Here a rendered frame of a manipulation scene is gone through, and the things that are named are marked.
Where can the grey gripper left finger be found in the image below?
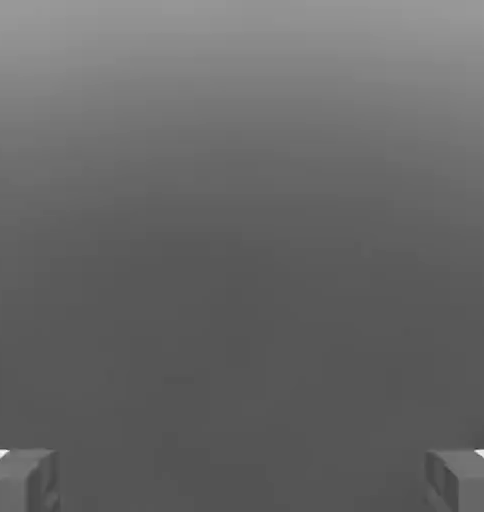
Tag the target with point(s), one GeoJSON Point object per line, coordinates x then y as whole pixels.
{"type": "Point", "coordinates": [18, 484]}

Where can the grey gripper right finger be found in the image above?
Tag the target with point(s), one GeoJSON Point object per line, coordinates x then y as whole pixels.
{"type": "Point", "coordinates": [466, 484]}

